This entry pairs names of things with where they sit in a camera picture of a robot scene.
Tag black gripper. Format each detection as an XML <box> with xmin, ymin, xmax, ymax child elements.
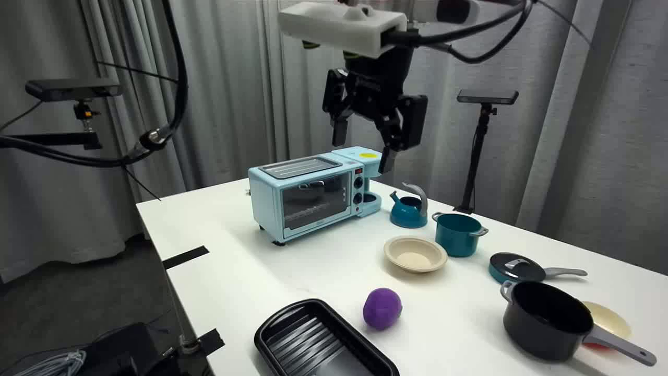
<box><xmin>321</xmin><ymin>46</ymin><xmax>431</xmax><ymax>175</ymax></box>

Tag light blue toaster oven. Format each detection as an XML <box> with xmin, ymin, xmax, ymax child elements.
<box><xmin>246</xmin><ymin>144</ymin><xmax>385</xmax><ymax>246</ymax></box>

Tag teal mug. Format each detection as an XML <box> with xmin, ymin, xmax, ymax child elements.
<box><xmin>386</xmin><ymin>181</ymin><xmax>431</xmax><ymax>229</ymax></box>

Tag beige bowl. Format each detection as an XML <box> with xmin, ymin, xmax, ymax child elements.
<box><xmin>383</xmin><ymin>233</ymin><xmax>450</xmax><ymax>276</ymax></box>

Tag teal toy pot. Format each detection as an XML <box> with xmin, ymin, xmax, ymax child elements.
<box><xmin>431</xmin><ymin>210</ymin><xmax>490</xmax><ymax>259</ymax></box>

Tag purple ball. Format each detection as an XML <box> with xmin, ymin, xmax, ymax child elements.
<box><xmin>361</xmin><ymin>285</ymin><xmax>406</xmax><ymax>331</ymax></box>

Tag grey curtain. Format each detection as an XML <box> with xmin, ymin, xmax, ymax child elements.
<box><xmin>0</xmin><ymin>0</ymin><xmax>668</xmax><ymax>284</ymax></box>

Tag black tape strip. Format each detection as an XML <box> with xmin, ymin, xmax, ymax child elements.
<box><xmin>196</xmin><ymin>327</ymin><xmax>227</xmax><ymax>357</ymax></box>
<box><xmin>161</xmin><ymin>244</ymin><xmax>212</xmax><ymax>271</ymax></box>

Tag black grill tray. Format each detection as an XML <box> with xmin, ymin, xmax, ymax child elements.
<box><xmin>252</xmin><ymin>296</ymin><xmax>404</xmax><ymax>376</ymax></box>

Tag teal frying pan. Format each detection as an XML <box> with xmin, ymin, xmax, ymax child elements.
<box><xmin>487</xmin><ymin>251</ymin><xmax>591</xmax><ymax>285</ymax></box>

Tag beige plate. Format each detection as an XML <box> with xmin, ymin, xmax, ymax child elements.
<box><xmin>583</xmin><ymin>299</ymin><xmax>635</xmax><ymax>350</ymax></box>

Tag black bag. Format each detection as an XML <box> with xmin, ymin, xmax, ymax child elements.
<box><xmin>71</xmin><ymin>320</ymin><xmax>185</xmax><ymax>376</ymax></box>

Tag crumpled clear plastic bag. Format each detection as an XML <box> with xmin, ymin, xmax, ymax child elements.
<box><xmin>3</xmin><ymin>346</ymin><xmax>91</xmax><ymax>376</ymax></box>

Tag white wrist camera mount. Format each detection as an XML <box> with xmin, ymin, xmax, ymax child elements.
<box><xmin>277</xmin><ymin>0</ymin><xmax>412</xmax><ymax>60</ymax></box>

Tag black camera tripod stand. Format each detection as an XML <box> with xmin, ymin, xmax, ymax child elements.
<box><xmin>454</xmin><ymin>102</ymin><xmax>501</xmax><ymax>214</ymax></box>

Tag black stereo camera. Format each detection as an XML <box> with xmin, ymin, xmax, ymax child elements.
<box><xmin>24</xmin><ymin>78</ymin><xmax>123</xmax><ymax>104</ymax></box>
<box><xmin>456</xmin><ymin>87</ymin><xmax>523</xmax><ymax>107</ymax></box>

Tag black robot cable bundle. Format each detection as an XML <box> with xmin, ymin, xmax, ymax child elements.
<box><xmin>0</xmin><ymin>0</ymin><xmax>593</xmax><ymax>170</ymax></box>

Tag black saucepan grey handle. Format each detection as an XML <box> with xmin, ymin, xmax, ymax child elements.
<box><xmin>500</xmin><ymin>279</ymin><xmax>661</xmax><ymax>369</ymax></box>

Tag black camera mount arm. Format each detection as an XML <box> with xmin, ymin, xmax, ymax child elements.
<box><xmin>0</xmin><ymin>101</ymin><xmax>104</xmax><ymax>152</ymax></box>

